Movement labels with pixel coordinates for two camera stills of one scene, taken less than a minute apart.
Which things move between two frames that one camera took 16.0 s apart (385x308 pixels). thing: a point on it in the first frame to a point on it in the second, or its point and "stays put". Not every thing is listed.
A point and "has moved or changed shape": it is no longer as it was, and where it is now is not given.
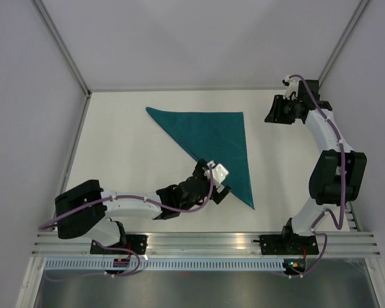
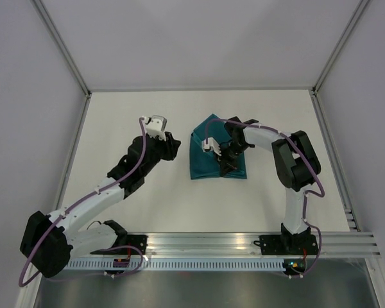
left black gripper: x=200 y=169 to x=171 y=145
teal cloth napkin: x=217 y=136 has moved or changed shape
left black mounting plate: x=137 y=243 stays put
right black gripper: x=275 y=115 to x=225 y=165
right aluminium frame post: x=360 y=6 stays put
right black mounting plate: x=288 y=244 stays put
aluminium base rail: x=211 y=244 stays put
